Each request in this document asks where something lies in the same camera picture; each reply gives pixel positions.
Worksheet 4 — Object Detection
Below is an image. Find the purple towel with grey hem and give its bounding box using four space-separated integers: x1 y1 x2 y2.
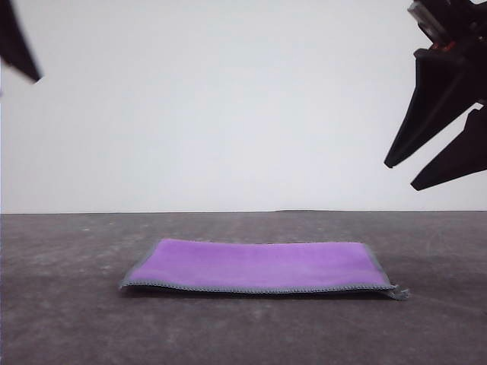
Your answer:
118 238 411 302

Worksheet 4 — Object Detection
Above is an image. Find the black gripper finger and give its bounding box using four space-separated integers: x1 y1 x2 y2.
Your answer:
0 0 43 84
409 102 487 192
383 56 487 169

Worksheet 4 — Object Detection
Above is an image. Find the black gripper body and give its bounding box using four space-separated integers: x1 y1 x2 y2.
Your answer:
413 0 487 104

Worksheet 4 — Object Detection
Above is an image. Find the grey table cloth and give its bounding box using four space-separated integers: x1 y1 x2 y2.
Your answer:
0 209 487 365

